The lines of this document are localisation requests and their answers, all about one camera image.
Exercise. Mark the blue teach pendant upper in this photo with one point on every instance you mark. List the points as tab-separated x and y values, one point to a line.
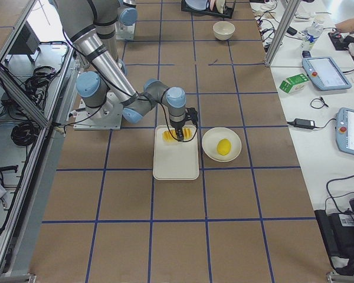
325	74

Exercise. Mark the blue teach pendant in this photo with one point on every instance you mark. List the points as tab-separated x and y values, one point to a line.
325	74
345	130

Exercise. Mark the clear water bottle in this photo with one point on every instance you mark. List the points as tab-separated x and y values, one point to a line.
311	34

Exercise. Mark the green white box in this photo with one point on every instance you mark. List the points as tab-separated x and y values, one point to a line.
294	83

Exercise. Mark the black power adapter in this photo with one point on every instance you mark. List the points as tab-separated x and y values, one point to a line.
304	123

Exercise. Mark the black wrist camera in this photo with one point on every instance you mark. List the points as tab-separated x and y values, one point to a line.
191	114

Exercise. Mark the cream bowl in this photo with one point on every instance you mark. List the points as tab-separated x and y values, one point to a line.
223	30

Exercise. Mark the blue teach pendant lower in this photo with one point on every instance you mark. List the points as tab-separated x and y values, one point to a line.
345	130

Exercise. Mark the black equipment case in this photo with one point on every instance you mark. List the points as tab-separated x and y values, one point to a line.
337	231

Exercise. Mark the cream round plate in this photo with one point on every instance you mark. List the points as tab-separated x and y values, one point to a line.
213	136

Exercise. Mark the white rectangular tray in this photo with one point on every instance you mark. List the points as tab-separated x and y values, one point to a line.
175	160

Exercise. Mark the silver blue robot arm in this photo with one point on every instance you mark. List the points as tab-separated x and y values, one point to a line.
90	26

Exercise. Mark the yellow croissant bread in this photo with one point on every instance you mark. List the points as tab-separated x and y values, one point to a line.
167	135

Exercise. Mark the yellow lemon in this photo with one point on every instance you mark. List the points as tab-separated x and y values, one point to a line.
224	147

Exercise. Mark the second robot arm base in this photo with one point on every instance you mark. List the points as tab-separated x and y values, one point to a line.
126	20

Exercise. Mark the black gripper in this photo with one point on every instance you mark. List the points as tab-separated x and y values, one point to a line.
177	125

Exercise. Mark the black dish rack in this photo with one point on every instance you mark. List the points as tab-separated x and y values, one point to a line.
212	8

